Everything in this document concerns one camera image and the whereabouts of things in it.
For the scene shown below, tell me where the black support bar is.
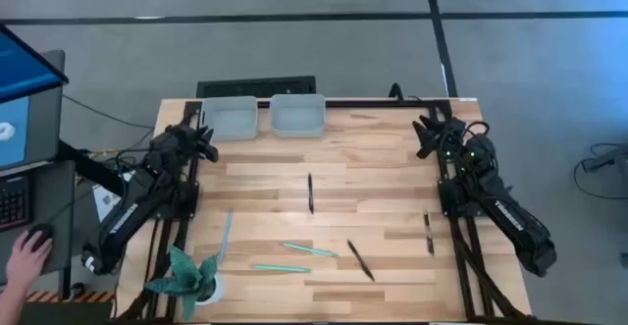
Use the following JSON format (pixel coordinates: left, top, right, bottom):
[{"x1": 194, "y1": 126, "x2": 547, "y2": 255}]
[{"x1": 57, "y1": 139, "x2": 127, "y2": 197}]

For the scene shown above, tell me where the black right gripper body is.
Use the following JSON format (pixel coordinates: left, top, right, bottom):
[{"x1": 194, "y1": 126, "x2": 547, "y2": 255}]
[{"x1": 434, "y1": 117, "x2": 467, "y2": 162}]

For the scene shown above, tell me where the person's forearm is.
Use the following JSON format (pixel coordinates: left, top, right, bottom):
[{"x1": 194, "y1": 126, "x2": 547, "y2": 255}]
[{"x1": 0, "y1": 280, "x2": 26, "y2": 325}]

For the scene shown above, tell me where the black floor cable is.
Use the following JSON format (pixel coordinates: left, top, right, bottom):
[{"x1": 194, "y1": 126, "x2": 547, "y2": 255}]
[
  {"x1": 62, "y1": 93, "x2": 156, "y2": 131},
  {"x1": 572, "y1": 141, "x2": 628, "y2": 201}
]

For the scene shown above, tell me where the person's hand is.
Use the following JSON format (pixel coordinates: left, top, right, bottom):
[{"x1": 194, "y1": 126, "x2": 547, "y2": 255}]
[{"x1": 4, "y1": 230, "x2": 54, "y2": 292}]

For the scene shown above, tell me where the gray plastic bin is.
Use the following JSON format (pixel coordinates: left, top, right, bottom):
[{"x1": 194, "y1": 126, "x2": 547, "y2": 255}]
[
  {"x1": 199, "y1": 95, "x2": 260, "y2": 142},
  {"x1": 269, "y1": 93, "x2": 328, "y2": 139}
]

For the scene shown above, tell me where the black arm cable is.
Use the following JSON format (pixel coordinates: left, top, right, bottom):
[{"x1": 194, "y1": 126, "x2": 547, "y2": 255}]
[{"x1": 389, "y1": 82, "x2": 424, "y2": 106}]

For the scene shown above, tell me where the black aluminium table frame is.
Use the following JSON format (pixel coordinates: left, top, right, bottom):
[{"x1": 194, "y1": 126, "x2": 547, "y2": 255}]
[{"x1": 115, "y1": 97, "x2": 536, "y2": 324}]

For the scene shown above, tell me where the gray stand leg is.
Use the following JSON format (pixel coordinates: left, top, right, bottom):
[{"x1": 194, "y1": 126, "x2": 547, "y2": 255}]
[{"x1": 582, "y1": 143, "x2": 628, "y2": 173}]

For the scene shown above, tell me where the teal pencil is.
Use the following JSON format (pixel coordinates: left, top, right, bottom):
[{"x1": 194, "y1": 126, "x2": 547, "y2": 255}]
[
  {"x1": 250, "y1": 263, "x2": 313, "y2": 274},
  {"x1": 218, "y1": 208, "x2": 235, "y2": 265},
  {"x1": 282, "y1": 242, "x2": 340, "y2": 258}
]

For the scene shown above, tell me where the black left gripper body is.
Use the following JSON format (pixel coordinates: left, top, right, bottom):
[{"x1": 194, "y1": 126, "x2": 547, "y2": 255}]
[{"x1": 169, "y1": 124, "x2": 205, "y2": 167}]

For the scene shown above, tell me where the white paper with code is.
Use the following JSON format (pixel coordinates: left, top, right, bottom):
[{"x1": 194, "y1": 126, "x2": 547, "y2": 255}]
[{"x1": 91, "y1": 170, "x2": 136, "y2": 223}]

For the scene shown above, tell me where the black floor vent grille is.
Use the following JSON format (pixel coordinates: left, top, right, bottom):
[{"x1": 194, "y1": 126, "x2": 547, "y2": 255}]
[{"x1": 195, "y1": 75, "x2": 318, "y2": 99}]

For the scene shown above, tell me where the black backlit keyboard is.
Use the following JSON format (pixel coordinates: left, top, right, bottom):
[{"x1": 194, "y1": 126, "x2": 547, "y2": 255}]
[{"x1": 0, "y1": 175, "x2": 33, "y2": 232}]

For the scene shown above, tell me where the black computer mouse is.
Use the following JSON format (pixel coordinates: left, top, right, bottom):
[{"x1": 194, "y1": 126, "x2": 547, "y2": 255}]
[{"x1": 22, "y1": 222, "x2": 55, "y2": 252}]

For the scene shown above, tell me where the computer monitor blue screen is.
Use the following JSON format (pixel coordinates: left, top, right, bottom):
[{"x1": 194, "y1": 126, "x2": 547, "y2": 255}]
[{"x1": 0, "y1": 23, "x2": 70, "y2": 172}]

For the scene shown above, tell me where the white plant pot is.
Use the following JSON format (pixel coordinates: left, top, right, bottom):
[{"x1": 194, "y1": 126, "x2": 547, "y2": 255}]
[{"x1": 195, "y1": 271, "x2": 228, "y2": 307}]

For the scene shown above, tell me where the dark box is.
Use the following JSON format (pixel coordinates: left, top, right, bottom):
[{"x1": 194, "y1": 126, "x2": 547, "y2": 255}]
[{"x1": 18, "y1": 300, "x2": 115, "y2": 325}]

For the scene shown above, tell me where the dark gray desk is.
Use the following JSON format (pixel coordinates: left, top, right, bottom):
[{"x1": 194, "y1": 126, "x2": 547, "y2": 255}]
[{"x1": 0, "y1": 160, "x2": 78, "y2": 287}]

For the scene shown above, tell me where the green artificial plant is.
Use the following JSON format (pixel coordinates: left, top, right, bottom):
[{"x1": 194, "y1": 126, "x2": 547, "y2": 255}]
[{"x1": 143, "y1": 244, "x2": 220, "y2": 322}]

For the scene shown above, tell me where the yellow black hazard strip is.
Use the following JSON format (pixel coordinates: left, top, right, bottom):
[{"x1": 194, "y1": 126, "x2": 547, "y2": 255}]
[{"x1": 24, "y1": 290, "x2": 117, "y2": 304}]

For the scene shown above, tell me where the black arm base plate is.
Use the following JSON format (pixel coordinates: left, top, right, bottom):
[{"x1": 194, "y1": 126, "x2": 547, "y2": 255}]
[
  {"x1": 156, "y1": 180, "x2": 200, "y2": 220},
  {"x1": 438, "y1": 177, "x2": 492, "y2": 218}
]

